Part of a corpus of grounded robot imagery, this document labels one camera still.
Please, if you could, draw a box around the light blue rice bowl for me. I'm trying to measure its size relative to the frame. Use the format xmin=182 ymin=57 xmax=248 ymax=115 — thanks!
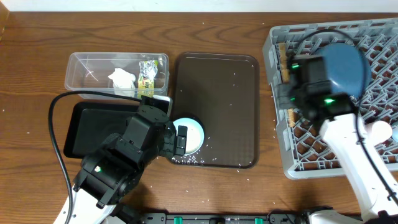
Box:
xmin=173 ymin=118 xmax=205 ymax=156

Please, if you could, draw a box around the blue plate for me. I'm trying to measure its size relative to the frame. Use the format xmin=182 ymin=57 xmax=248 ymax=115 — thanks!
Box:
xmin=316 ymin=43 xmax=371 ymax=98

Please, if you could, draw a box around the white tissue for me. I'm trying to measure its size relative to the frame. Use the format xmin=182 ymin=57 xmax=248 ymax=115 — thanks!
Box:
xmin=108 ymin=68 xmax=136 ymax=98

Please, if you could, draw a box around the foil and yellow snack wrapper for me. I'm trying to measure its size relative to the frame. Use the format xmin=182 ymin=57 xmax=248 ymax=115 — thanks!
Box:
xmin=137 ymin=60 xmax=159 ymax=98

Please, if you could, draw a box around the pink cup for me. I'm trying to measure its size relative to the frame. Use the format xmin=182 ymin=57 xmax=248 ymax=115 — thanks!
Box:
xmin=365 ymin=121 xmax=392 ymax=146

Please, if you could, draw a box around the wooden chopstick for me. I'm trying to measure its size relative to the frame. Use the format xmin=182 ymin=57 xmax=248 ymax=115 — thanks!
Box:
xmin=287 ymin=108 xmax=295 ymax=128
xmin=278 ymin=43 xmax=289 ymax=83

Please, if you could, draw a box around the blue cup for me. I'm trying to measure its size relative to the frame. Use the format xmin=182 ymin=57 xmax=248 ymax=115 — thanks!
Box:
xmin=391 ymin=121 xmax=398 ymax=142

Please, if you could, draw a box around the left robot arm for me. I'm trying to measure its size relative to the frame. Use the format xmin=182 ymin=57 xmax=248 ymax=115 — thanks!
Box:
xmin=55 ymin=96 xmax=188 ymax=223

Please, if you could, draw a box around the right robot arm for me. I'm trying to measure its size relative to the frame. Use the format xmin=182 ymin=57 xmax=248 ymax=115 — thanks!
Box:
xmin=277 ymin=46 xmax=397 ymax=223

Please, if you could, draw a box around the grey dishwasher rack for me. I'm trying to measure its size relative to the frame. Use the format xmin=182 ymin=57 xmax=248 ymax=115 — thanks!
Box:
xmin=262 ymin=18 xmax=397 ymax=180

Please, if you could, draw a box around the brown serving tray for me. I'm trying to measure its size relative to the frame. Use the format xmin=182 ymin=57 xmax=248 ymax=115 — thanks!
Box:
xmin=170 ymin=53 xmax=259 ymax=169

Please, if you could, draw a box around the clear plastic bin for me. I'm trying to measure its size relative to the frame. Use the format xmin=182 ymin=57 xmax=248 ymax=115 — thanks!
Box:
xmin=65 ymin=52 xmax=169 ymax=98

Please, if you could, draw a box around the black plastic tray bin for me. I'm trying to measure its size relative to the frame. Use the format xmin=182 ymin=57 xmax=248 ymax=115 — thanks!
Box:
xmin=63 ymin=101 xmax=138 ymax=159

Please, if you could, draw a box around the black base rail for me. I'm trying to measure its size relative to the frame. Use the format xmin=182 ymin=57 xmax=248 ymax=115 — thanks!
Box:
xmin=108 ymin=205 xmax=368 ymax=224

